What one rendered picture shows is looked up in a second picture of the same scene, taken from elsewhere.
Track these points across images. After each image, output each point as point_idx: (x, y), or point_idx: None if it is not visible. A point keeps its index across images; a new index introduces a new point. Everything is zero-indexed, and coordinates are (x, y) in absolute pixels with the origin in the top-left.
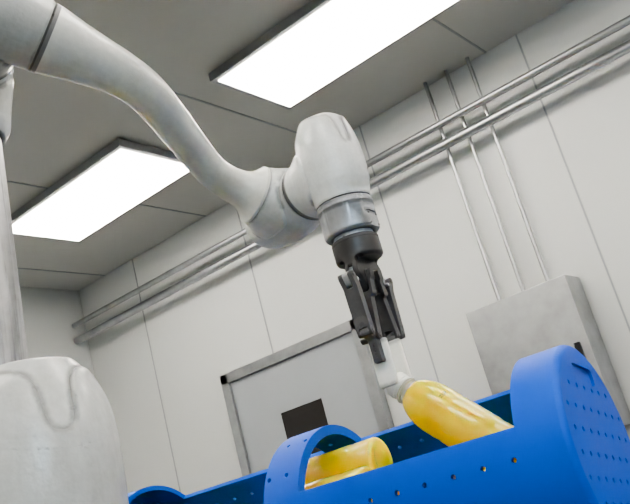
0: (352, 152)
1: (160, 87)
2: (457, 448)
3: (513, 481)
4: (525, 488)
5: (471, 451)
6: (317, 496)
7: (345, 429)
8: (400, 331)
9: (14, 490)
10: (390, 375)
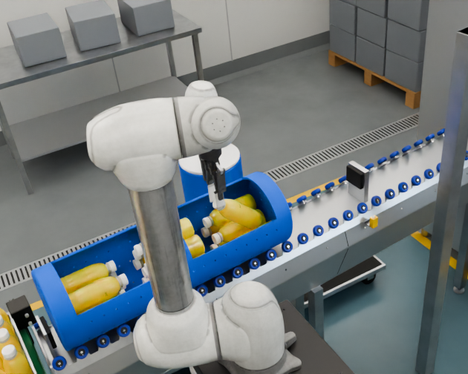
0: None
1: None
2: (258, 230)
3: (275, 236)
4: (277, 237)
5: (263, 230)
6: (203, 259)
7: None
8: None
9: (281, 339)
10: (222, 203)
